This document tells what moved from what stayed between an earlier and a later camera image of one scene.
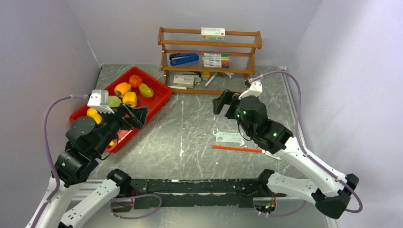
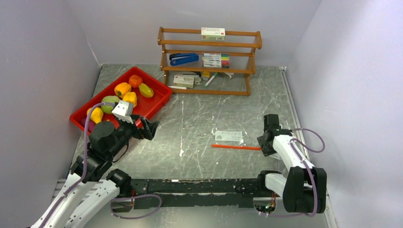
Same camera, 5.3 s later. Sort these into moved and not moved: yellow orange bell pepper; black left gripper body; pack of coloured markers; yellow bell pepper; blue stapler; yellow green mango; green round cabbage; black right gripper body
Moved: black left gripper body; black right gripper body
Not moved: blue stapler; pack of coloured markers; yellow bell pepper; green round cabbage; yellow orange bell pepper; yellow green mango
